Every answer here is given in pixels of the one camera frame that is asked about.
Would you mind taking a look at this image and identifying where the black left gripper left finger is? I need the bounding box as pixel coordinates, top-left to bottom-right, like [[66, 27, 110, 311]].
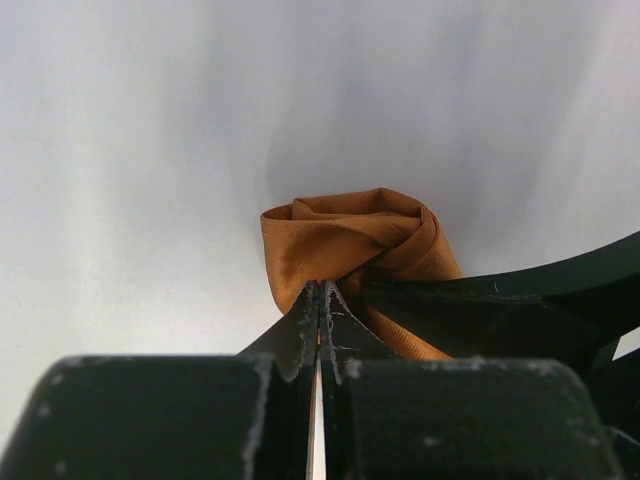
[[1, 282, 320, 479]]

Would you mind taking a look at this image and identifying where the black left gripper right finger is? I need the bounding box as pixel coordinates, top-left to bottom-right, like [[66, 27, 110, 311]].
[[319, 282, 625, 479]]

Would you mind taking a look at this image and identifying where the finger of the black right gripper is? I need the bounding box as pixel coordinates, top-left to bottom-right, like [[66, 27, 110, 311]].
[[364, 234, 639, 373]]

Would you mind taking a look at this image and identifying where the orange-brown cloth napkin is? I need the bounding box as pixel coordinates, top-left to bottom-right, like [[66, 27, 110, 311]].
[[260, 188, 462, 360]]

